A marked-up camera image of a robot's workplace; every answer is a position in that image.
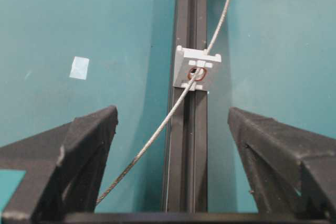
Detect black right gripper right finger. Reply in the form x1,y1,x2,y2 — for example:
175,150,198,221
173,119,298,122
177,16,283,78
228,107,335,220

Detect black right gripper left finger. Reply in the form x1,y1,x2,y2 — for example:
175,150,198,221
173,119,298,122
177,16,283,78
1,105,118,221

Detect grey steel wire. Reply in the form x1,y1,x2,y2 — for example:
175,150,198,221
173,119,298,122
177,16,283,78
96,0,238,206

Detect white block with hole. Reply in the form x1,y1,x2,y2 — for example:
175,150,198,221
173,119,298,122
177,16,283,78
173,45,222,91

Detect white tape piece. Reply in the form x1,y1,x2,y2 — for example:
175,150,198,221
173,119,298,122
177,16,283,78
69,56,90,80

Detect black aluminium extrusion frame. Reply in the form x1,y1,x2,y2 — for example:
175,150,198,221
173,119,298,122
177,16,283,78
161,0,208,212

